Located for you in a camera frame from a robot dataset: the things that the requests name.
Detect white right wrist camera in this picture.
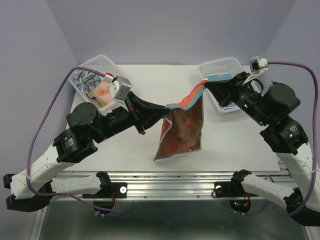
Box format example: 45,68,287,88
249,54,269,75

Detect white empty plastic basket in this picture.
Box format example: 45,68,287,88
197,57,251,106

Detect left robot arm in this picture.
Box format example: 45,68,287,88
3,92,169,213

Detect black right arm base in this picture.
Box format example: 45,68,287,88
211,181,257,198

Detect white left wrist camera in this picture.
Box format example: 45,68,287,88
104,72,132,102

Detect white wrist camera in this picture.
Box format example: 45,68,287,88
104,72,132,102
249,54,269,75

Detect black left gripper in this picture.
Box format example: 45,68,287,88
92,91,171,144

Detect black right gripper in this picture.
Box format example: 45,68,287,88
204,71,273,127

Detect aluminium mounting rail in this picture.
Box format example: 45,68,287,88
51,169,297,202

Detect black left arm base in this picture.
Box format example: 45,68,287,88
82,182,128,199

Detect light blue polka dot towel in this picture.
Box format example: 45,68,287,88
206,73,240,115

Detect pastel orange dot towel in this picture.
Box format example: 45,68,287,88
89,81,113,108

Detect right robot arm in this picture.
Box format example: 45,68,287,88
205,72,320,227

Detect white basket with towels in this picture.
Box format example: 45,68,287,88
66,54,136,114

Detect small patterned towels in basket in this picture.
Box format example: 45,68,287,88
72,70,103,95

